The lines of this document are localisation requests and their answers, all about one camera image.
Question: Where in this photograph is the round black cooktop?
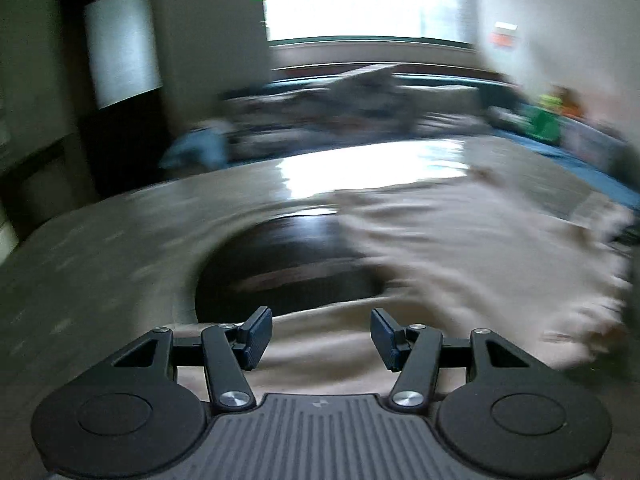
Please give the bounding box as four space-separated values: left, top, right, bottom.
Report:
195 210 401 323

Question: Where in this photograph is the beige garment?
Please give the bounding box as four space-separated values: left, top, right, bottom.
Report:
172 167 636 406

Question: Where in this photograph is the dark wooden glass door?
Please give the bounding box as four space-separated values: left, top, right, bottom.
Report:
59 0 175 202

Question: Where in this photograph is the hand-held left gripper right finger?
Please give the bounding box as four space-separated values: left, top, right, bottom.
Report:
371 308 556 411

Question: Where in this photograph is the teal sofa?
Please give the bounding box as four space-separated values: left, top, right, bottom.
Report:
160 62 636 211

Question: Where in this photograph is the blue towel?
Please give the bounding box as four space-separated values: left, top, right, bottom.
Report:
160 122 229 171

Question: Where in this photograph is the large window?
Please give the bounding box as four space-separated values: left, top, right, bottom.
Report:
260 0 473 47

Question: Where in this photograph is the orange white wall fixture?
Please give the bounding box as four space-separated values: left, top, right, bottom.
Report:
490 21 519 49

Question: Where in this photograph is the green orange soft item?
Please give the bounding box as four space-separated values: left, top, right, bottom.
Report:
520 85 583 147

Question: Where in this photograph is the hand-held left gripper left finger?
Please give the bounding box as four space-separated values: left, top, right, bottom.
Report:
75 306 274 413

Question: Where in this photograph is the beige cushion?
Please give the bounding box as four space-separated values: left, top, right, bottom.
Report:
415 85 497 137

